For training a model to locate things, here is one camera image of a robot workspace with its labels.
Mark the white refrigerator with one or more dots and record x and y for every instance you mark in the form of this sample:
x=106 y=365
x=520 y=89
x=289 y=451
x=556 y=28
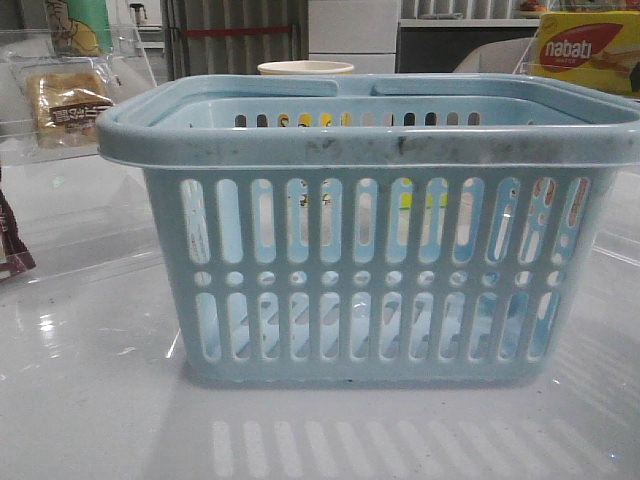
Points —
x=362 y=33

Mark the bagged bread slice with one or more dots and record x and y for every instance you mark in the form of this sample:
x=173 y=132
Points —
x=49 y=107

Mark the clear acrylic left shelf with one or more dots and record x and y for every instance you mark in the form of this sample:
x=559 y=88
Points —
x=63 y=209

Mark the grey armchair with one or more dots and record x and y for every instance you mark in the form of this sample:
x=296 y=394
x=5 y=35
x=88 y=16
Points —
x=497 y=57

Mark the green cartoon bottle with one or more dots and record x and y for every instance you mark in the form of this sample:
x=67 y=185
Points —
x=79 y=28

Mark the light blue plastic basket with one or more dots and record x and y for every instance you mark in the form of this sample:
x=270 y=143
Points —
x=428 y=227

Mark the yellow popcorn cup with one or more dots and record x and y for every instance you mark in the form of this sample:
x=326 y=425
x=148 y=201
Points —
x=305 y=67

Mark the yellow nabati wafer box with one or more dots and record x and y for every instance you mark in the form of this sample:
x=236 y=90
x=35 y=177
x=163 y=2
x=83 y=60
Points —
x=585 y=50

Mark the fruit plate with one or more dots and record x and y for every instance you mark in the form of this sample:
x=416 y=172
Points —
x=531 y=7

